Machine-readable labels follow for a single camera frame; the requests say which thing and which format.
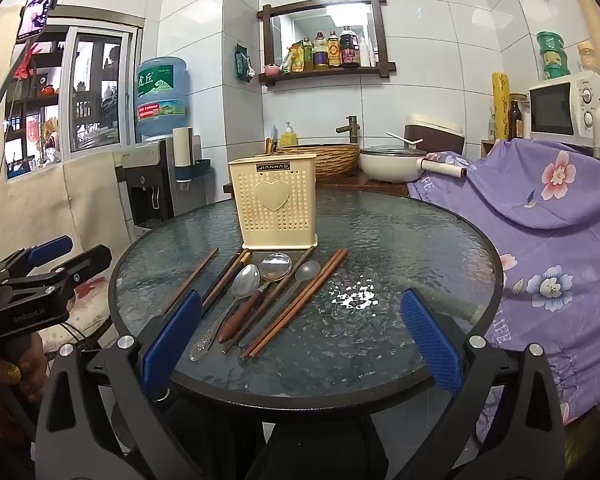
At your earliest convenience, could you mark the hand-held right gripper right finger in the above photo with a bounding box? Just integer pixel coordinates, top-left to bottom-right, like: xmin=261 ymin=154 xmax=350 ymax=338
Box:
xmin=400 ymin=287 xmax=566 ymax=480

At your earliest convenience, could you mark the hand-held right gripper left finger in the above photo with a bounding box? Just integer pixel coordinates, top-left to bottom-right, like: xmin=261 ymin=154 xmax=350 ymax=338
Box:
xmin=35 ymin=290 xmax=203 ymax=480

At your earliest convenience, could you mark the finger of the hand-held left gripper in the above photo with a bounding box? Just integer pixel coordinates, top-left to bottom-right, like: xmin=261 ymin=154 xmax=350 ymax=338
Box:
xmin=0 ymin=244 xmax=113 ymax=301
xmin=0 ymin=235 xmax=74 ymax=281

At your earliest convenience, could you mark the brown wooden chopstick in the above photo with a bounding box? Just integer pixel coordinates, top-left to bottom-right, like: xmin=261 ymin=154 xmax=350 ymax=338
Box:
xmin=238 ymin=248 xmax=344 ymax=360
xmin=163 ymin=247 xmax=220 ymax=315
xmin=249 ymin=250 xmax=350 ymax=362

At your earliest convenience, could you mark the dark-tipped wooden chopstick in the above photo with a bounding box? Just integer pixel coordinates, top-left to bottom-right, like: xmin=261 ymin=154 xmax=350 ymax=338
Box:
xmin=200 ymin=249 xmax=246 ymax=302
xmin=222 ymin=247 xmax=317 ymax=356
xmin=201 ymin=250 xmax=251 ymax=311

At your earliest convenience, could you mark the metal spoon with engraved handle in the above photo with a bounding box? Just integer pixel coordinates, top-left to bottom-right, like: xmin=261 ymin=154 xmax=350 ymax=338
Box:
xmin=189 ymin=263 xmax=262 ymax=362

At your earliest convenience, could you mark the metal spoon with wooden handle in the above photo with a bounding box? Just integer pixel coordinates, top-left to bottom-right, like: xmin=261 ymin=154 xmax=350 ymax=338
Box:
xmin=217 ymin=252 xmax=293 ymax=345

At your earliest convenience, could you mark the cream plastic utensil holder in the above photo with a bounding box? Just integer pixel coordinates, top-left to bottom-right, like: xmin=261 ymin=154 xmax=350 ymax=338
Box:
xmin=227 ymin=152 xmax=320 ymax=251

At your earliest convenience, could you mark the person's left hand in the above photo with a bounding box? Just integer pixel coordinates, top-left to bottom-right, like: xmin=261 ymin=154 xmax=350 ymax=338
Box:
xmin=0 ymin=334 xmax=49 ymax=406

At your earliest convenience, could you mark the white and red cushion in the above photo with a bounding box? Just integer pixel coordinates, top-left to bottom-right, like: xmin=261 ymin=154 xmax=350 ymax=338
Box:
xmin=55 ymin=270 xmax=116 ymax=341

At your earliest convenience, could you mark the beige cloth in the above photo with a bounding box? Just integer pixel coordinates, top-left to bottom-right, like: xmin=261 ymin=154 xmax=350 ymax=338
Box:
xmin=0 ymin=152 xmax=136 ymax=281

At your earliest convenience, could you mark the water dispenser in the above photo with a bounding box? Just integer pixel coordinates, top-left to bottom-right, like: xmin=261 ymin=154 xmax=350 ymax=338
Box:
xmin=115 ymin=139 xmax=181 ymax=238

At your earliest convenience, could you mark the round glass table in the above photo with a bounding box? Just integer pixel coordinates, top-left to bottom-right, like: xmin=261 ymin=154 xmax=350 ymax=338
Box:
xmin=107 ymin=189 xmax=503 ymax=480

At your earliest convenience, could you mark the paper cup dispenser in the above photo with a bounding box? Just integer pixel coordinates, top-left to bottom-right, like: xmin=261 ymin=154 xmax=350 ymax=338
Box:
xmin=172 ymin=126 xmax=212 ymax=191

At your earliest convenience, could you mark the purple floral cloth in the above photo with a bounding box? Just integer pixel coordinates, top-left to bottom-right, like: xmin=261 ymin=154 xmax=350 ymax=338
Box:
xmin=407 ymin=137 xmax=600 ymax=426

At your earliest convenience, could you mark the window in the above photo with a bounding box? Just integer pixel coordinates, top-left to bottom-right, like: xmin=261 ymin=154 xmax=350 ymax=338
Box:
xmin=5 ymin=25 xmax=143 ymax=181

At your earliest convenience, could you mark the cream cooking pot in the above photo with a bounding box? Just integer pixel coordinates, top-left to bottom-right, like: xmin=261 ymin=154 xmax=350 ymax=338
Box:
xmin=359 ymin=132 xmax=468 ymax=183

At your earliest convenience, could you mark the blue water bottle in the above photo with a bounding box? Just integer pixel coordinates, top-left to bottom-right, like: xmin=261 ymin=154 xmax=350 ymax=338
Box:
xmin=135 ymin=56 xmax=188 ymax=142

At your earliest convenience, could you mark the wicker basket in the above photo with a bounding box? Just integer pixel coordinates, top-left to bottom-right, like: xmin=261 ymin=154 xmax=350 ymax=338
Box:
xmin=275 ymin=143 xmax=361 ymax=181

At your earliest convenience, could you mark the brown and cream rice cooker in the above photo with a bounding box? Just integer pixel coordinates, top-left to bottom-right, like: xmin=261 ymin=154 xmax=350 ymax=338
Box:
xmin=405 ymin=114 xmax=466 ymax=157

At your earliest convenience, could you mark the bronze faucet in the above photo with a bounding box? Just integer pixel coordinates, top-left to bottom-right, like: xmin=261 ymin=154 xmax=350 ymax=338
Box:
xmin=336 ymin=115 xmax=360 ymax=147

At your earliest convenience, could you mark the brown glass bottle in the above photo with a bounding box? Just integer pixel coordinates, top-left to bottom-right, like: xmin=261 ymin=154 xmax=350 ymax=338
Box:
xmin=507 ymin=92 xmax=528 ymax=141

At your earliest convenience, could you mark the yellow tube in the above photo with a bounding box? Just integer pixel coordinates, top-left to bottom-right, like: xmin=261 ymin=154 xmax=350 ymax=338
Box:
xmin=491 ymin=71 xmax=511 ymax=142

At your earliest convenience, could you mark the smartphone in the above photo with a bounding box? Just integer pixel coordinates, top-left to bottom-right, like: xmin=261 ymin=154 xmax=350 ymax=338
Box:
xmin=15 ymin=0 xmax=63 ymax=43

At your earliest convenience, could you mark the green packet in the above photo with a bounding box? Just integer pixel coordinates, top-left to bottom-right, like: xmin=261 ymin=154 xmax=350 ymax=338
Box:
xmin=234 ymin=42 xmax=256 ymax=83

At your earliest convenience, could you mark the white microwave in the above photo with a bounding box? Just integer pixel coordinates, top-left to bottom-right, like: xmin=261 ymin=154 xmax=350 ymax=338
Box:
xmin=528 ymin=71 xmax=600 ymax=143

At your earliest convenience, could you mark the wooden framed mirror shelf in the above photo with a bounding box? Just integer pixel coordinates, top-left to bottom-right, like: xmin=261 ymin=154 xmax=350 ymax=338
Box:
xmin=256 ymin=0 xmax=397 ymax=86

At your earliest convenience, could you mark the yellow food packet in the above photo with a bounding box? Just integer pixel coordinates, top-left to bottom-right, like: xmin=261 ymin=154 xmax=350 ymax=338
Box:
xmin=287 ymin=42 xmax=306 ymax=74

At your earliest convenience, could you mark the dark soy sauce bottle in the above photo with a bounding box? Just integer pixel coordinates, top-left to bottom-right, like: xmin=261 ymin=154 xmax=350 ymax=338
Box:
xmin=340 ymin=25 xmax=361 ymax=67

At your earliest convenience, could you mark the yellow oil bottle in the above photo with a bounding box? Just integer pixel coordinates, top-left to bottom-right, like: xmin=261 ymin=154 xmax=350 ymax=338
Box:
xmin=313 ymin=31 xmax=329 ymax=70

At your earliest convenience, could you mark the green jar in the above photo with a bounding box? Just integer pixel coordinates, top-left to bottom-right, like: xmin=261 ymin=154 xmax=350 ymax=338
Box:
xmin=536 ymin=30 xmax=566 ymax=81

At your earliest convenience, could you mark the beige bottle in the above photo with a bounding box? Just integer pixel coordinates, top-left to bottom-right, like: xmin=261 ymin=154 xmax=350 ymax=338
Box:
xmin=576 ymin=41 xmax=598 ymax=73

